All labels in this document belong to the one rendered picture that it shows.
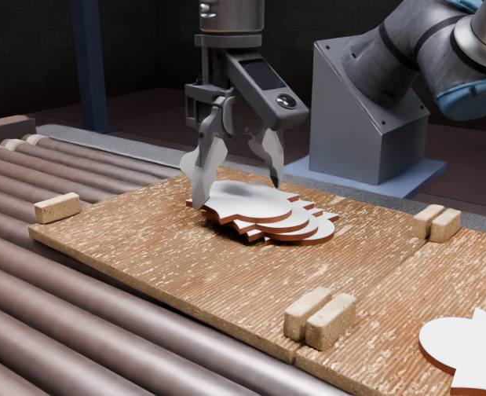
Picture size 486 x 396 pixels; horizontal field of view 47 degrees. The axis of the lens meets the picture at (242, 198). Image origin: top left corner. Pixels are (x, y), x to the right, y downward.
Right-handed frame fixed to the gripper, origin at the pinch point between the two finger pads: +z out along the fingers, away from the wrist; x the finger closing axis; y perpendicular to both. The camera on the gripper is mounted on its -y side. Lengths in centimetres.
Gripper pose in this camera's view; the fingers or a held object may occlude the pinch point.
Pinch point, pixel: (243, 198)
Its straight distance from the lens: 71.4
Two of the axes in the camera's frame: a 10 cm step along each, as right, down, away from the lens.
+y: -6.2, -2.8, 7.3
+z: 0.0, 9.4, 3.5
